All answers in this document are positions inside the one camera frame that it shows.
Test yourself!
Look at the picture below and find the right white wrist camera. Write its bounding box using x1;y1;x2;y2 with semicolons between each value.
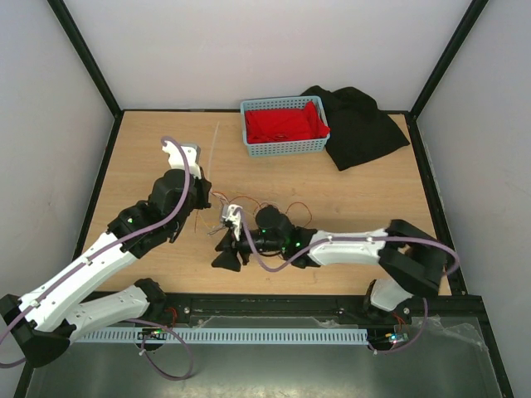
220;204;243;239

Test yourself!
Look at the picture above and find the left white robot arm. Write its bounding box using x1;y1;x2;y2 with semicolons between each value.
1;166;212;367

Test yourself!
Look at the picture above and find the black folded cloth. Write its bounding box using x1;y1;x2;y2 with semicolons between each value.
302;85;410;171

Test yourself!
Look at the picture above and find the black metal frame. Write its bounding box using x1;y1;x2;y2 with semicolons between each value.
12;0;515;398

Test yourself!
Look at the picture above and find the red cloth in basket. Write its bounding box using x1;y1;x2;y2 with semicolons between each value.
244;102;330;144

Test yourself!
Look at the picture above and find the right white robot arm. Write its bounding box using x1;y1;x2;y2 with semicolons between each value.
212;205;448;323

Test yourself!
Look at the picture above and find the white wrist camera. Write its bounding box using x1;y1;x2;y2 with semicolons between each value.
220;204;243;239
161;136;203;179

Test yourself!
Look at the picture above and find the orange thin wire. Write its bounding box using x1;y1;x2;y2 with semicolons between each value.
192;192;266;231

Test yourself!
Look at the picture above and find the white zip tie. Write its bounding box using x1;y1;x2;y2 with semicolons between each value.
206;121;221;182

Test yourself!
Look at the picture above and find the light blue slotted cable duct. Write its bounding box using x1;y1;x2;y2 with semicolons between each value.
80;327;367;346

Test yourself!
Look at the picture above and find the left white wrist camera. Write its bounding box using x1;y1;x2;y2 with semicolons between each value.
161;136;203;179

